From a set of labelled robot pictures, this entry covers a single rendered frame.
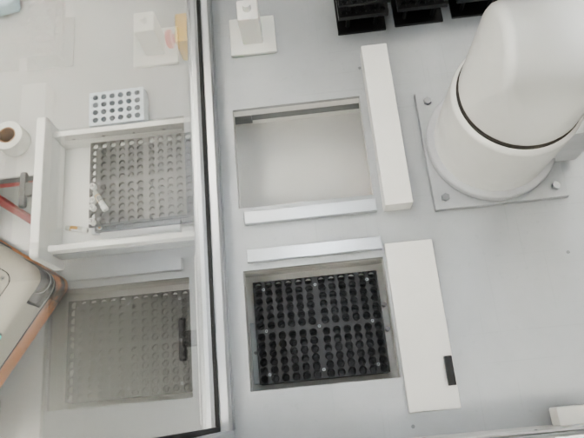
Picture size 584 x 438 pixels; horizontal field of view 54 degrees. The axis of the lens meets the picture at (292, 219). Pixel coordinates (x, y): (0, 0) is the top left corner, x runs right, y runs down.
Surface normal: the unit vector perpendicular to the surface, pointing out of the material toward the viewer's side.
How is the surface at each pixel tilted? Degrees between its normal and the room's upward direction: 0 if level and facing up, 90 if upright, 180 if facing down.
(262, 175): 0
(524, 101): 73
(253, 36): 90
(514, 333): 0
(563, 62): 49
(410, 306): 0
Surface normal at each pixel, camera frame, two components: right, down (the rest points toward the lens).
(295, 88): -0.07, -0.32
